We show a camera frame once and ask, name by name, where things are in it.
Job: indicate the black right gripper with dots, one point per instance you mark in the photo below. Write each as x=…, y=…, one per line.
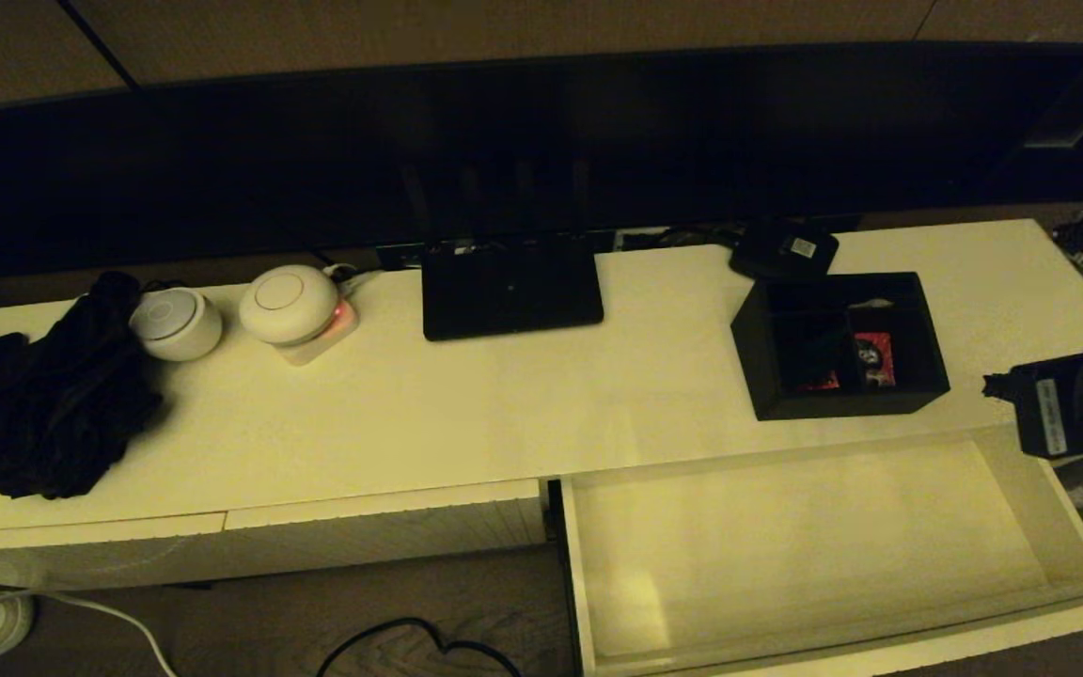
x=1026, y=414

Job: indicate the black compartment organizer box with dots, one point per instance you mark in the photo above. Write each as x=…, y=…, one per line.
x=842, y=401

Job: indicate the white pull-out drawer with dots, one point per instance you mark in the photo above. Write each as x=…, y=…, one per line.
x=786, y=545

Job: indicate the white TV cabinet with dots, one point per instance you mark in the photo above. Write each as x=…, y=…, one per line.
x=410, y=414

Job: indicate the white beadboard cabinet door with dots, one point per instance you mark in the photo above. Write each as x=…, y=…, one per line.
x=81, y=555

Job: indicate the red snack packet face print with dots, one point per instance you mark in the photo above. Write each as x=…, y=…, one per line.
x=874, y=359

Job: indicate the white paper scrap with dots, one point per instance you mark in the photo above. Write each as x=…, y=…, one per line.
x=872, y=303

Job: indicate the red snack packet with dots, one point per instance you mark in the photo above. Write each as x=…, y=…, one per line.
x=828, y=382

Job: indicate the black set-top box white label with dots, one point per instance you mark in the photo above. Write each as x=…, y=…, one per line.
x=778, y=254

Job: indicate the black router with antennas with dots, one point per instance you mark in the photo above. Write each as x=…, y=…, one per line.
x=513, y=301

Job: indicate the white base pink light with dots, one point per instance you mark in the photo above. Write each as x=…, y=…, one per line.
x=330, y=340

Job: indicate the white dome shaped device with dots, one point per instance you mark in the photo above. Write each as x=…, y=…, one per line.
x=288, y=303

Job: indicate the black flat screen television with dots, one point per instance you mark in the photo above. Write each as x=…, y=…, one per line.
x=222, y=169

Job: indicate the small white cylinder speaker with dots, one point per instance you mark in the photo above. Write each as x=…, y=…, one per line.
x=175, y=324

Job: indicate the black crumpled cloth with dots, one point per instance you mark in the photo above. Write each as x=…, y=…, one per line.
x=62, y=404

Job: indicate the dark wall frame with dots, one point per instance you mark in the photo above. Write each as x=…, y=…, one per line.
x=1068, y=113

